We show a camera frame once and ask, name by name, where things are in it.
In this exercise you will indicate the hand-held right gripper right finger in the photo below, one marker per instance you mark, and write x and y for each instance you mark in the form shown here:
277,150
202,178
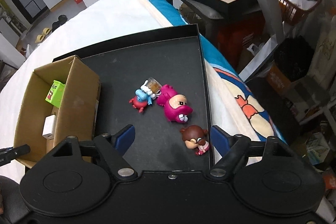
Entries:
219,138

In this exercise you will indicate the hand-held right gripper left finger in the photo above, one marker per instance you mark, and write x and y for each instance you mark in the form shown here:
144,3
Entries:
126,136

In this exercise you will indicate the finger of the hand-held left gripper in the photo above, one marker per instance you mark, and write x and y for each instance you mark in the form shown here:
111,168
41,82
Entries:
19,150

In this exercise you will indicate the brown-haired girl figurine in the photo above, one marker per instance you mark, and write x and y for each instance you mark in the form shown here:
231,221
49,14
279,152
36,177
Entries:
193,138

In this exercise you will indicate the white charger plug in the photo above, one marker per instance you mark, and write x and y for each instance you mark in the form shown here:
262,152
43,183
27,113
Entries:
50,127

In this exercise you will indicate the brown cardboard box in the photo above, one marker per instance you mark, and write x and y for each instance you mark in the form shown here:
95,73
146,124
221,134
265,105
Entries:
78,98

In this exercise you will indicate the green hexagonal box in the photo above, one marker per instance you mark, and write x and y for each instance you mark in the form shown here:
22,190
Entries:
55,96

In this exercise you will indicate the black tray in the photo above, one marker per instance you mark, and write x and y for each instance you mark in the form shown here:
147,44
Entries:
147,61

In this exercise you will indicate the blue figurine on red crab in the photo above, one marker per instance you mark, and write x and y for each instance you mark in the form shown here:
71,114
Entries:
140,96

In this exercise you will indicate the pink costume figurine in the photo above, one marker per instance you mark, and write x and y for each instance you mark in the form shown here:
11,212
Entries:
170,108

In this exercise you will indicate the small clear glass bottle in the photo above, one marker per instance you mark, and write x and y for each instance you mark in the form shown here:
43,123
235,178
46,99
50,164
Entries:
153,86

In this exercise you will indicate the brown printed carton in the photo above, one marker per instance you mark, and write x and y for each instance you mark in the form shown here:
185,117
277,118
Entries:
278,77

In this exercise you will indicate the white plastic bag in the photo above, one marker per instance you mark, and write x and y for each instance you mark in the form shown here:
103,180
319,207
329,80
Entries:
29,52

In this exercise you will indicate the red box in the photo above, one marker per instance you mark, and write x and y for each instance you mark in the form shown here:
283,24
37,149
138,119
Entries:
228,37

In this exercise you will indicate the black bag bin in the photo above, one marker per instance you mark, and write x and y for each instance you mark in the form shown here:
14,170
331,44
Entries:
294,56

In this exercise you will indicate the black slipper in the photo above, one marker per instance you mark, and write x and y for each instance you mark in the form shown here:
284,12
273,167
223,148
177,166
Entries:
56,25
63,18

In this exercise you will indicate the blue cartoon printed blanket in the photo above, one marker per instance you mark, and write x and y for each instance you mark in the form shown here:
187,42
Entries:
162,6

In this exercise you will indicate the red plastic basket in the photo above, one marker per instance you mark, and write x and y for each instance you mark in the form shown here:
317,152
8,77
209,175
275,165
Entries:
294,12

